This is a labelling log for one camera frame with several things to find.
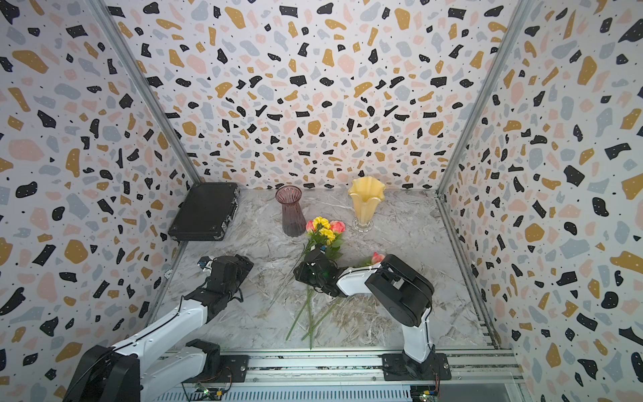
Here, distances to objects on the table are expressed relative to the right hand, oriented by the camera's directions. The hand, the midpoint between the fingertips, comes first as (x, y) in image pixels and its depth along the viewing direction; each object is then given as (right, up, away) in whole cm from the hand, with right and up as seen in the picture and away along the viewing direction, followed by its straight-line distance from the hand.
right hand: (294, 273), depth 91 cm
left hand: (-17, +4, -3) cm, 17 cm away
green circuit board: (-22, -29, -20) cm, 42 cm away
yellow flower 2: (+11, +13, +9) cm, 20 cm away
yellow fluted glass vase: (+27, +30, +10) cm, 41 cm away
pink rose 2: (+5, +16, +13) cm, 21 cm away
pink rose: (+16, +15, +13) cm, 25 cm away
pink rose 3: (+30, +4, +4) cm, 30 cm away
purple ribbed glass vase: (-2, +17, +10) cm, 20 cm away
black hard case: (-42, +22, +18) cm, 51 cm away
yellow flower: (+8, +10, +9) cm, 15 cm away
